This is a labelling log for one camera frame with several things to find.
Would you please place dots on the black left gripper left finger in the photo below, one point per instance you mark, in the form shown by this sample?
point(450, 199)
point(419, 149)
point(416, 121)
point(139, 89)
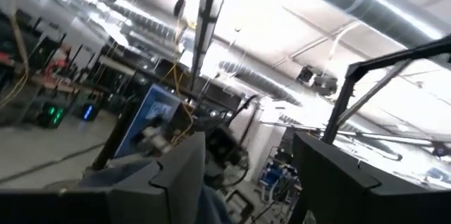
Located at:
point(105, 206)

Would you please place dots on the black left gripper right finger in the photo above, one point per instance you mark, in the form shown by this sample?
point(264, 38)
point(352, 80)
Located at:
point(370, 203)

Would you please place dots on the dark blue denim cap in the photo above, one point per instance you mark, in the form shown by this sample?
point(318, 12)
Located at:
point(116, 174)

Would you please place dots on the blue-lit computer tower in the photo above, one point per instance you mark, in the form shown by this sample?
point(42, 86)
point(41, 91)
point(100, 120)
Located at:
point(89, 112)

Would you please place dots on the computer monitor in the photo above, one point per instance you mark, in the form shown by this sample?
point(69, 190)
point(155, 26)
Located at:
point(151, 118)

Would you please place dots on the green-lit computer tower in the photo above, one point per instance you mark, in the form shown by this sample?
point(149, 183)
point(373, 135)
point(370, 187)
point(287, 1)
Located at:
point(53, 115)

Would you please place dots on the black frame post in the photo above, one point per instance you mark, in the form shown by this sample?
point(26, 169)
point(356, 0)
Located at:
point(352, 72)

